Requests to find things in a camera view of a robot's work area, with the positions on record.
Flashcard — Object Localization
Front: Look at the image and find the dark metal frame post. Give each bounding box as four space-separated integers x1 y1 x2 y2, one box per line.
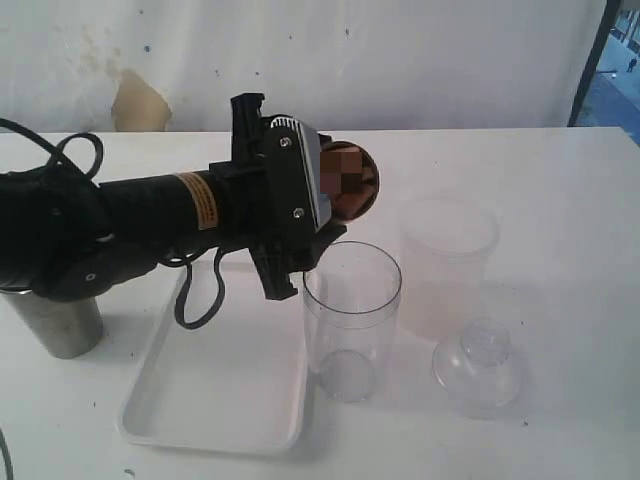
567 0 622 127

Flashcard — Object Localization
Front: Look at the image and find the stainless steel cup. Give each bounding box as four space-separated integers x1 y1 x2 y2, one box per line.
1 291 104 359

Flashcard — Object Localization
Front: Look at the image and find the clear plastic shaker lid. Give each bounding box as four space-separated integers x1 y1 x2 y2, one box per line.
431 317 525 419

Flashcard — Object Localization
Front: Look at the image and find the clear plastic shaker body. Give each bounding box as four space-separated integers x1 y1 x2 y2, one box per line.
302 241 403 403

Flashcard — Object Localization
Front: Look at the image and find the white rectangular plastic tray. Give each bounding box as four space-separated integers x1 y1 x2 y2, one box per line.
117 252 307 455

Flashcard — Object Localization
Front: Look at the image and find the translucent white plastic cup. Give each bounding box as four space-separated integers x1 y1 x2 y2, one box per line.
399 195 500 341

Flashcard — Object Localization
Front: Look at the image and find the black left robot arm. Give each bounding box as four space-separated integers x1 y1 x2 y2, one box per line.
1 93 296 302

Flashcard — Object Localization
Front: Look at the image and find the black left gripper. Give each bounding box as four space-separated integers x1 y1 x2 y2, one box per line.
208 92 347 300

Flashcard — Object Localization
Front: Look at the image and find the brown wooden cup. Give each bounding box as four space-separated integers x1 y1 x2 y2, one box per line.
320 135 380 224

